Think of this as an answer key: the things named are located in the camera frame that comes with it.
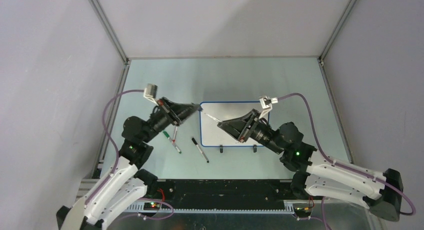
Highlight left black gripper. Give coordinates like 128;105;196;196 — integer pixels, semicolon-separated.
141;96;201;143

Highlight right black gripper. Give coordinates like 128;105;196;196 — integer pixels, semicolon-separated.
218;109;284;155

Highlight blue whiteboard marker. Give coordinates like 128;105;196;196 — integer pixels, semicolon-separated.
203;112;222;123

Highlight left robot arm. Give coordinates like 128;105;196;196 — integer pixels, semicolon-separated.
56;97;201;230

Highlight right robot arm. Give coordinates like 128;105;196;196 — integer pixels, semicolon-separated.
217;109;403;222

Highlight blue framed whiteboard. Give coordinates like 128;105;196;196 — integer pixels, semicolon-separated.
199;100;262;148

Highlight green whiteboard marker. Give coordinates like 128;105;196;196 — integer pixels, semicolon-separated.
162;131;182;154

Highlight red whiteboard marker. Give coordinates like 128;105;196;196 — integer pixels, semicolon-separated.
172;126;178;143

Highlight black whiteboard marker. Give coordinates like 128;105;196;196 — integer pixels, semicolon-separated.
191;137;210;163

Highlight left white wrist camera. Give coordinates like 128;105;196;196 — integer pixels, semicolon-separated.
143;83;158;106

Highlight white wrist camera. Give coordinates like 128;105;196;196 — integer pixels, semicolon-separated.
259;95;278;119
143;83;158;106

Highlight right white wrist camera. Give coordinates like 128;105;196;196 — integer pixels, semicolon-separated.
259;95;278;119

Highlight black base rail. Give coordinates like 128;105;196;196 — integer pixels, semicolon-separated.
146;179;309;211

